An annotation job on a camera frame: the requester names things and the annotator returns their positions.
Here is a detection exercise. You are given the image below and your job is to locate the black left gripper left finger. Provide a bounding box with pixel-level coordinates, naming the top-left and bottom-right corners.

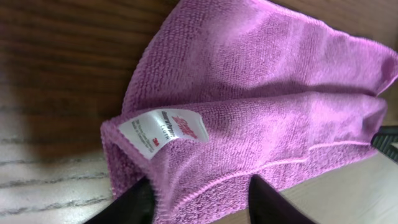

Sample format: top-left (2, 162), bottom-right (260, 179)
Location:
top-left (85, 177), bottom-right (155, 224)

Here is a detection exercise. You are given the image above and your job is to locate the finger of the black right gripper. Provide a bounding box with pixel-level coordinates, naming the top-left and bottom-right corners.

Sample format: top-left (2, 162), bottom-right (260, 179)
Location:
top-left (371, 126), bottom-right (397, 163)

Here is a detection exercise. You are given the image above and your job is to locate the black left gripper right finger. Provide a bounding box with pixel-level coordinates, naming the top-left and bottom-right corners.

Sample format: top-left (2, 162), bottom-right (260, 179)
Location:
top-left (248, 175), bottom-right (315, 224)

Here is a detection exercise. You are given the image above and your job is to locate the purple microfiber cloth with label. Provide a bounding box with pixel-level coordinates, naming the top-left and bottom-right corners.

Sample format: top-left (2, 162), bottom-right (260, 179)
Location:
top-left (101, 0), bottom-right (397, 223)

